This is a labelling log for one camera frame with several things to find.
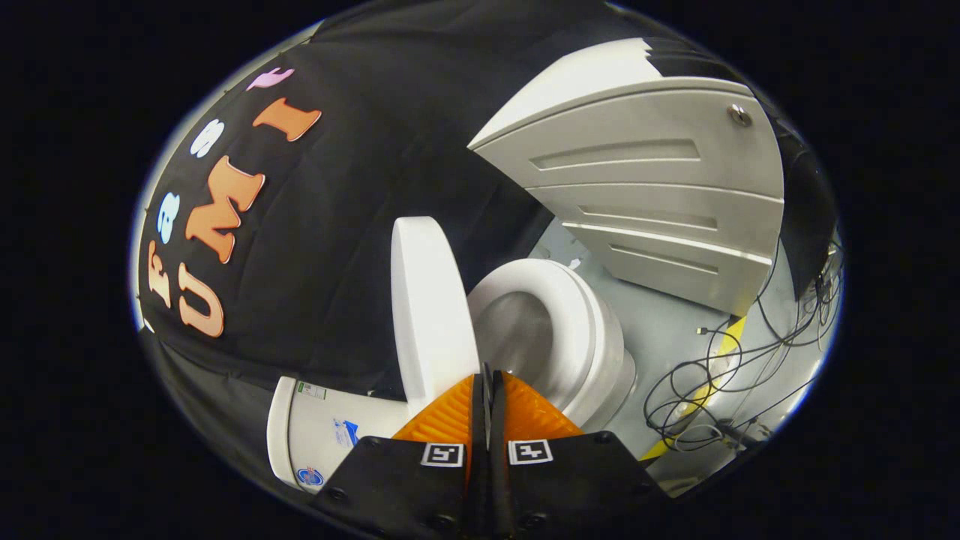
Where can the white drawer cabinet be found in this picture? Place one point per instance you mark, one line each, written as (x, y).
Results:
(637, 187)

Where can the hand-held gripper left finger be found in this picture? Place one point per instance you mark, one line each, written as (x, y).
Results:
(480, 465)

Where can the yellow floor tape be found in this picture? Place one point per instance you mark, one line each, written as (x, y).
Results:
(731, 337)

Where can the white ceramic toilet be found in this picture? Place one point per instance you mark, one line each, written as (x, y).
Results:
(322, 427)

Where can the black backdrop cloth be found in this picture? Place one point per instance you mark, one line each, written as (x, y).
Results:
(360, 187)

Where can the white toilet lid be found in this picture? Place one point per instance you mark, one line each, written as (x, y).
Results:
(427, 315)

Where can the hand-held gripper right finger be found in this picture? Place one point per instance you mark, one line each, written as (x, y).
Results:
(501, 472)

